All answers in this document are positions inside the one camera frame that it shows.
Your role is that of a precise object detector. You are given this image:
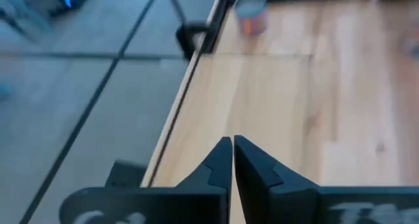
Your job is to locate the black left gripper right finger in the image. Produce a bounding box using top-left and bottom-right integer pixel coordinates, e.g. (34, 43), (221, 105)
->
(233, 134), (419, 224)

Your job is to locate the short teal pink striped can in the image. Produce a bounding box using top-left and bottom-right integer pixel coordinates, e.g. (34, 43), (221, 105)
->
(234, 0), (268, 37)

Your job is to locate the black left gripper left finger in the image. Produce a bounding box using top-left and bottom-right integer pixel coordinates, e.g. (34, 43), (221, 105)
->
(59, 136), (234, 224)

